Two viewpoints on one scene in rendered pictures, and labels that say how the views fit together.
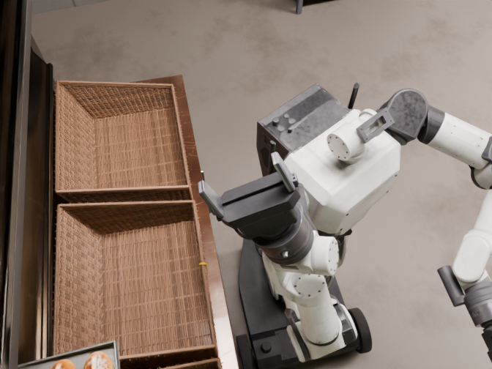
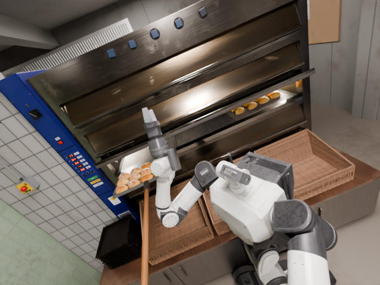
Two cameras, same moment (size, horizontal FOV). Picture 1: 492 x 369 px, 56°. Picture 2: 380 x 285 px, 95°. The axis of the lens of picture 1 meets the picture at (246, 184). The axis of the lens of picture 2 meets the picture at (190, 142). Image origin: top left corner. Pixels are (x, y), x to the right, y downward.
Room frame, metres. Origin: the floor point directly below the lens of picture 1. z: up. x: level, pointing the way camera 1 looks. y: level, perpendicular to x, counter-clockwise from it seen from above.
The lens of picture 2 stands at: (0.62, -0.72, 1.93)
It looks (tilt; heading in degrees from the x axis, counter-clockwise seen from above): 28 degrees down; 103
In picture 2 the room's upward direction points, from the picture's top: 24 degrees counter-clockwise
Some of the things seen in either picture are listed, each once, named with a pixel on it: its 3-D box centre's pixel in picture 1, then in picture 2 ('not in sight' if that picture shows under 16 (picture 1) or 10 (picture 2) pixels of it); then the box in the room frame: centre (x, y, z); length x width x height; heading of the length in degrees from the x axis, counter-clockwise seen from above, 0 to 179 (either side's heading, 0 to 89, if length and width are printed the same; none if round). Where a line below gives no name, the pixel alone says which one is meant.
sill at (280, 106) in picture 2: not in sight; (208, 137); (0.47, 0.66, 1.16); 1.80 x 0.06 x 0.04; 12
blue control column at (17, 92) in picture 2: not in sight; (123, 145); (-0.75, 1.32, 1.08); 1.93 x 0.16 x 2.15; 102
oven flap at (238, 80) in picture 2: not in sight; (194, 99); (0.47, 0.63, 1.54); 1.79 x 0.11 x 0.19; 12
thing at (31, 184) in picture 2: not in sight; (27, 185); (-0.98, 0.28, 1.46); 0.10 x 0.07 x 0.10; 12
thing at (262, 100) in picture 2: not in sight; (245, 96); (0.95, 1.18, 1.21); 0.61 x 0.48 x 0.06; 102
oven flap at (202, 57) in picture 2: not in sight; (181, 65); (0.47, 0.63, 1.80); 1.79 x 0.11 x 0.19; 12
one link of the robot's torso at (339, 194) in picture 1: (322, 169); (254, 199); (0.65, -0.20, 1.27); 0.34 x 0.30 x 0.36; 129
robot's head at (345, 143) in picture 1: (353, 138); (232, 175); (0.60, -0.23, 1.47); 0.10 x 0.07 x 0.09; 129
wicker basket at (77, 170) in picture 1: (124, 143); (298, 163); (1.14, 0.50, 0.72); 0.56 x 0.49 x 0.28; 12
